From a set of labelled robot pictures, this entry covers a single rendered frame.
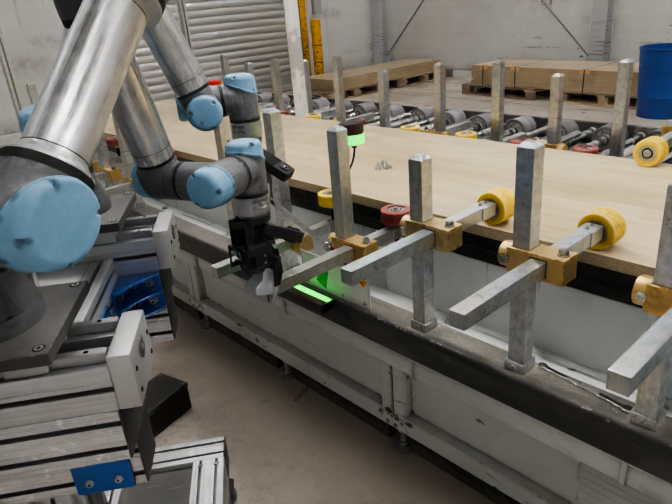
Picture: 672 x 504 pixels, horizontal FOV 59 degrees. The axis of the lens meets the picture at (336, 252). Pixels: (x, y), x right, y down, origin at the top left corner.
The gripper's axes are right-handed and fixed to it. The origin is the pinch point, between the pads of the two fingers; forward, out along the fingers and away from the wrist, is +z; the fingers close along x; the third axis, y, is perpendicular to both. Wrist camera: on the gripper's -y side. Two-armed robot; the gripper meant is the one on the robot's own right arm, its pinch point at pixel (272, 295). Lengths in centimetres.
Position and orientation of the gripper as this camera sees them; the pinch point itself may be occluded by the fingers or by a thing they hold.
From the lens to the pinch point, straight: 132.6
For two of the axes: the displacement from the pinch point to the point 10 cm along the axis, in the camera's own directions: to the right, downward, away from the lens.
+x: 6.8, 2.4, -6.9
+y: -7.3, 3.1, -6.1
